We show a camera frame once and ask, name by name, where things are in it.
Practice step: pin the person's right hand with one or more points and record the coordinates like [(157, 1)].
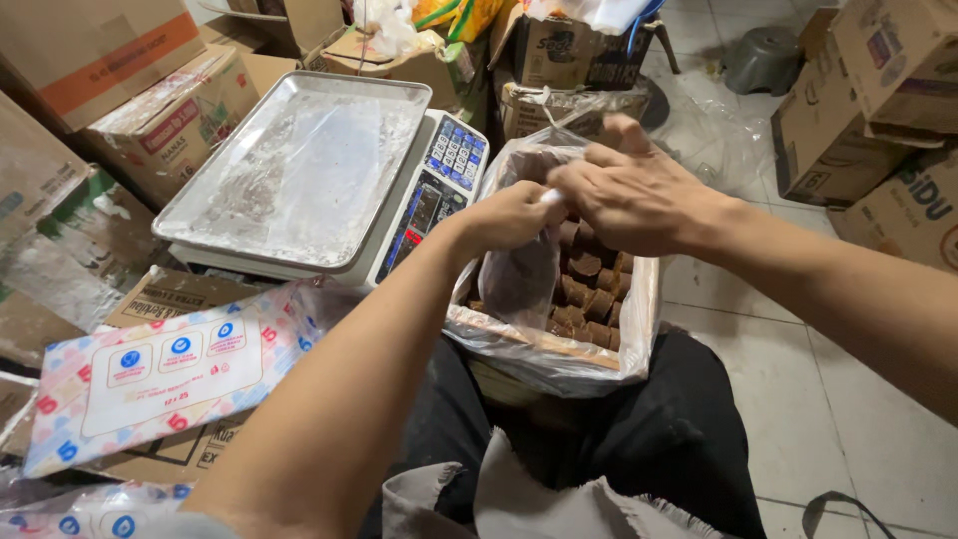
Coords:
[(644, 198)]

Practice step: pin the person's left hand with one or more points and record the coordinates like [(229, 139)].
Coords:
[(505, 221)]

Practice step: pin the person's left fingers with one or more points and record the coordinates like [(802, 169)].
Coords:
[(545, 213)]

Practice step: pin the small clear bag of palm sugar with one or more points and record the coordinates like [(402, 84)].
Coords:
[(518, 281)]

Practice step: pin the pile of brown palm sugar blocks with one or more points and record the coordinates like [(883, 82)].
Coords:
[(595, 292)]

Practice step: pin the taped brown cardboard box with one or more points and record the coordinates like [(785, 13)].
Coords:
[(554, 112)]

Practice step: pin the white digital scale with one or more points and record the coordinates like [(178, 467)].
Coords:
[(441, 180)]

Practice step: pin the large clear plastic liner bag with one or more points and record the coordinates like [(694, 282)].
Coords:
[(561, 367)]

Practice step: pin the black printed cardboard box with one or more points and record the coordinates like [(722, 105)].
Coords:
[(572, 52)]

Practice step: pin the cardboard box holding palm sugar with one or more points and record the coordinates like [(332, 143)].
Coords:
[(524, 378)]

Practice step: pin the crumpled clear plastic sheet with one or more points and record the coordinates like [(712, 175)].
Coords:
[(711, 138)]

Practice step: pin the cardboard box with plastic bags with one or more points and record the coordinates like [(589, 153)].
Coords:
[(408, 60)]

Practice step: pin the person's black trousers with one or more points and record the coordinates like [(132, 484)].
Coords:
[(673, 419)]

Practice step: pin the metal weighing tray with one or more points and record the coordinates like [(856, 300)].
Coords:
[(299, 168)]

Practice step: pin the grey plastic stool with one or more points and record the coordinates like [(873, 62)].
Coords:
[(762, 60)]

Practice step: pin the person's frayed grey shirt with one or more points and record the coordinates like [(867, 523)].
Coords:
[(524, 498)]

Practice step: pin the tall brown cardboard box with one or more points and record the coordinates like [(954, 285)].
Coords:
[(827, 135)]

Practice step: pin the plain open cardboard box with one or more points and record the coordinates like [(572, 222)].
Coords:
[(299, 26)]

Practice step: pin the cardboard box with green lettering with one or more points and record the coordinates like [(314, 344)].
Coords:
[(909, 209)]

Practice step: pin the flat brown cardboard box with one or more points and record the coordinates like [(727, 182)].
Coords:
[(176, 296)]

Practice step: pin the cardboard box with red label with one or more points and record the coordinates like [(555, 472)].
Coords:
[(176, 120)]

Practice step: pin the cardboard box with purple print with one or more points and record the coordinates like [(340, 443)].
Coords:
[(902, 60)]

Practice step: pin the colourful pack of plastic bags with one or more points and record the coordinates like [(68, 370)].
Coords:
[(157, 367), (82, 513)]

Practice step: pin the cardboard box with orange stripe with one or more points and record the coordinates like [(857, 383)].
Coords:
[(90, 52)]

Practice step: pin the dusty cardboard box with green print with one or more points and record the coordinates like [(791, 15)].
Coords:
[(60, 239)]

